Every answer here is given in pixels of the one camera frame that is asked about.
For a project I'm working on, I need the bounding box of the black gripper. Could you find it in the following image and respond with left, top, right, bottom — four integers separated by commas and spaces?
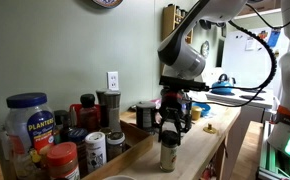
158, 89, 193, 146

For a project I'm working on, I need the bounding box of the black pepper jar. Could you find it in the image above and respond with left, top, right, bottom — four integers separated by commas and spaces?
159, 129, 180, 173

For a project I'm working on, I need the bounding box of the dark canister with white lid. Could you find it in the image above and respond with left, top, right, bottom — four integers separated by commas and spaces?
135, 101, 158, 132

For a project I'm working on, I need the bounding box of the grey pepper grinder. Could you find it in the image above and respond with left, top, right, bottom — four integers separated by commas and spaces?
103, 90, 123, 133
95, 88, 109, 129

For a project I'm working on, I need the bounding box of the glass spice jar black lid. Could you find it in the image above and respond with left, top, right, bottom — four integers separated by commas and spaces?
105, 131, 127, 162

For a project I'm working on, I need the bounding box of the dark blue lid jar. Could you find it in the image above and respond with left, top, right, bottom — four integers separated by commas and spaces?
67, 128, 89, 178

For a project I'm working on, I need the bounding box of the dark jar with black lid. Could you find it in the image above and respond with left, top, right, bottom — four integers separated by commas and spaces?
53, 109, 71, 143

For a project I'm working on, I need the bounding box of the red lid jar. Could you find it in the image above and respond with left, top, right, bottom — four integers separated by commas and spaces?
45, 142, 81, 180

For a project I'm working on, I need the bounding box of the Planters peanut jar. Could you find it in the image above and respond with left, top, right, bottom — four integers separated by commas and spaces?
4, 92, 56, 180

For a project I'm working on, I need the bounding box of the gold metal cup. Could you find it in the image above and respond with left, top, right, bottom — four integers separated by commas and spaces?
191, 105, 203, 121

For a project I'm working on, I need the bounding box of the blue round plate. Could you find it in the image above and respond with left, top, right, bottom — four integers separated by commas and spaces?
193, 102, 212, 117

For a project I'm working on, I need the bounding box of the gold round knob plate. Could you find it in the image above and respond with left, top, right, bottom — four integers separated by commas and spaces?
203, 123, 218, 135

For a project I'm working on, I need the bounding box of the wooden tray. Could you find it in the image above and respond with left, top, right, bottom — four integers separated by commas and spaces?
81, 119, 154, 180

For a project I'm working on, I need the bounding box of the blue kettle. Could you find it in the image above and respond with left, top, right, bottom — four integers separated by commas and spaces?
210, 73, 237, 95

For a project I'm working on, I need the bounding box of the white bowl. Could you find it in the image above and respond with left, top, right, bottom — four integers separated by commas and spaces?
102, 174, 137, 180

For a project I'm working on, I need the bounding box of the white spice shaker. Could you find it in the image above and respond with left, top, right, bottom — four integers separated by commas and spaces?
84, 131, 108, 174

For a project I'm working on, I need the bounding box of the white stove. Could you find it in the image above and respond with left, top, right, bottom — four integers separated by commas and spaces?
204, 87, 274, 109

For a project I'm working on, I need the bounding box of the red sauce bottle black cap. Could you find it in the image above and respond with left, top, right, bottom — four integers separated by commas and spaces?
78, 93, 99, 134

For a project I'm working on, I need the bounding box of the white refrigerator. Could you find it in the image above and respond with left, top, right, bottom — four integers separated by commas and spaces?
221, 26, 290, 91

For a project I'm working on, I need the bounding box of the red container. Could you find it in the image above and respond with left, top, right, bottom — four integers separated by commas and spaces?
68, 103, 83, 128

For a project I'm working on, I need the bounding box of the white paper note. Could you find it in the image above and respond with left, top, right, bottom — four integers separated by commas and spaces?
244, 36, 257, 52

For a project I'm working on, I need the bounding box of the blue paper note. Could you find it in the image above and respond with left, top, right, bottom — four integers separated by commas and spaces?
267, 29, 282, 48

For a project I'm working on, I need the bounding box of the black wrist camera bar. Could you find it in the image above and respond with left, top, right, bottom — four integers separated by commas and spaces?
158, 75, 210, 93

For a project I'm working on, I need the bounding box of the white wall outlet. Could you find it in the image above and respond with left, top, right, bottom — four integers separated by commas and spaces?
106, 71, 120, 92

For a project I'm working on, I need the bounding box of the round wall clock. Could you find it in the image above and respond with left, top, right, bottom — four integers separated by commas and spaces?
200, 40, 211, 59

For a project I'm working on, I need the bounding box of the wooden wall spice shelf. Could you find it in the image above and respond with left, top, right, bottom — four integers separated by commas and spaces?
161, 3, 194, 44

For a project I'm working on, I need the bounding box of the aluminium robot stand frame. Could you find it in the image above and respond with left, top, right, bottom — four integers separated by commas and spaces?
256, 121, 290, 180

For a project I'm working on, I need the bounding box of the thick black corrugated cable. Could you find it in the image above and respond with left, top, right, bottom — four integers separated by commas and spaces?
208, 19, 278, 93

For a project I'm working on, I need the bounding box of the decorative wall plate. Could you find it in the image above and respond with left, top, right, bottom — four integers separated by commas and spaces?
91, 0, 124, 9

